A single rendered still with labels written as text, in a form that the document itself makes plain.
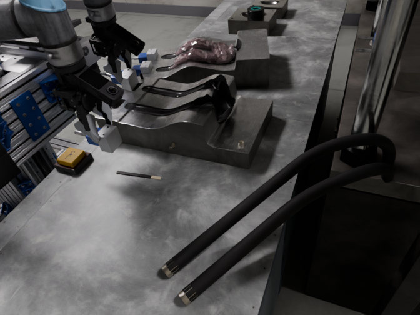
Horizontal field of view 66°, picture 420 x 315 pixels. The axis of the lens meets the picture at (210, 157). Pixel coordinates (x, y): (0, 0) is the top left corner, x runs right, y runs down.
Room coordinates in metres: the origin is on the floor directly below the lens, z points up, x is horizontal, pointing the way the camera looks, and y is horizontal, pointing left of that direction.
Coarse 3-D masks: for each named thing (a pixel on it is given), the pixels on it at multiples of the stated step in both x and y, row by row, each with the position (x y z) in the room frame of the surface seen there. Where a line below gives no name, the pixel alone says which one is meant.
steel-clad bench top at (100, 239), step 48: (240, 0) 2.02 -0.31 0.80; (288, 0) 1.91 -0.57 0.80; (336, 0) 1.80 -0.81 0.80; (288, 48) 1.32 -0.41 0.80; (288, 96) 0.95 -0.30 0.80; (288, 144) 0.70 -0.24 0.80; (48, 192) 0.65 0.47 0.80; (96, 192) 0.62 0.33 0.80; (144, 192) 0.59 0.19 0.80; (192, 192) 0.57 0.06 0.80; (240, 192) 0.55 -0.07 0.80; (288, 192) 0.52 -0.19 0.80; (0, 240) 0.50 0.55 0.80; (48, 240) 0.48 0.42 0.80; (96, 240) 0.46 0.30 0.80; (144, 240) 0.44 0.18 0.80; (192, 240) 0.42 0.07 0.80; (240, 240) 0.41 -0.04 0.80; (0, 288) 0.37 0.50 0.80; (48, 288) 0.36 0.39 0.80; (96, 288) 0.34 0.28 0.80; (144, 288) 0.32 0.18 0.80; (240, 288) 0.30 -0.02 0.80
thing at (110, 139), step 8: (104, 128) 0.69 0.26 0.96; (112, 128) 0.69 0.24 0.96; (88, 136) 0.69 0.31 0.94; (104, 136) 0.66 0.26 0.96; (112, 136) 0.67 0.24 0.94; (120, 136) 0.70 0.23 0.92; (96, 144) 0.68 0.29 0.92; (104, 144) 0.66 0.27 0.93; (112, 144) 0.66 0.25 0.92; (112, 152) 0.65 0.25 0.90
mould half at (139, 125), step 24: (144, 96) 0.94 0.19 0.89; (168, 96) 0.93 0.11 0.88; (192, 96) 0.85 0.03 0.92; (240, 96) 0.90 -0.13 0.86; (96, 120) 0.86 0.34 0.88; (120, 120) 0.82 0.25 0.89; (144, 120) 0.81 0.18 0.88; (168, 120) 0.77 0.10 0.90; (192, 120) 0.71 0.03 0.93; (216, 120) 0.75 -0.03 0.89; (240, 120) 0.77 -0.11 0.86; (264, 120) 0.77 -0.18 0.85; (144, 144) 0.78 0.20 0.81; (168, 144) 0.74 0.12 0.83; (192, 144) 0.70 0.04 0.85; (216, 144) 0.68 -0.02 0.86
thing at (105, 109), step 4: (100, 104) 0.70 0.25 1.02; (104, 104) 0.71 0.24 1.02; (96, 108) 0.73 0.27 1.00; (100, 108) 0.70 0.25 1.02; (104, 108) 0.71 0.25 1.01; (108, 108) 0.72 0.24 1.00; (96, 112) 0.73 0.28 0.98; (100, 112) 0.73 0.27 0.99; (104, 112) 0.70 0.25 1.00; (108, 112) 0.71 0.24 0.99; (104, 116) 0.71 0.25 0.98; (108, 116) 0.71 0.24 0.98; (108, 120) 0.71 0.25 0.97
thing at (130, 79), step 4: (128, 68) 1.02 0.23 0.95; (100, 72) 1.05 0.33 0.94; (104, 72) 1.05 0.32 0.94; (124, 72) 1.00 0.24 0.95; (128, 72) 1.00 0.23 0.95; (132, 72) 1.00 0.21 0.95; (112, 76) 1.01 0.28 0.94; (124, 76) 0.98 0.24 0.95; (128, 76) 0.98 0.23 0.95; (132, 76) 1.00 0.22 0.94; (136, 76) 1.01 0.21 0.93; (112, 80) 1.01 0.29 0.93; (116, 80) 1.00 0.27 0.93; (124, 80) 0.98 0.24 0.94; (128, 80) 0.97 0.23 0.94; (132, 80) 0.99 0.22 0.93; (136, 80) 1.01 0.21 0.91; (120, 84) 1.00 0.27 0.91; (124, 84) 0.98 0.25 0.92; (128, 84) 0.98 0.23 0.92; (132, 84) 0.99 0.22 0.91; (136, 84) 1.01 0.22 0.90; (124, 88) 0.99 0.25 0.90; (128, 88) 0.98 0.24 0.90; (132, 88) 0.99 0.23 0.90
